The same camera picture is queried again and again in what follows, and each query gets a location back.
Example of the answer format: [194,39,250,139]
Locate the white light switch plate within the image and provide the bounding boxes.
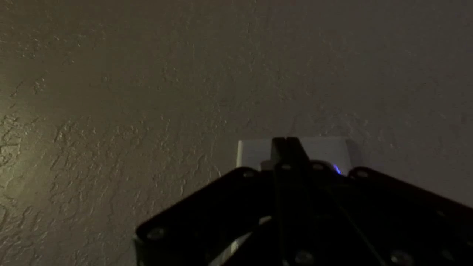
[235,136,358,177]

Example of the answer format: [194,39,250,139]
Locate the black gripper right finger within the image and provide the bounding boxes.
[290,136,473,266]

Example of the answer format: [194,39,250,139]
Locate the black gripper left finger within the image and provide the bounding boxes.
[133,136,293,266]

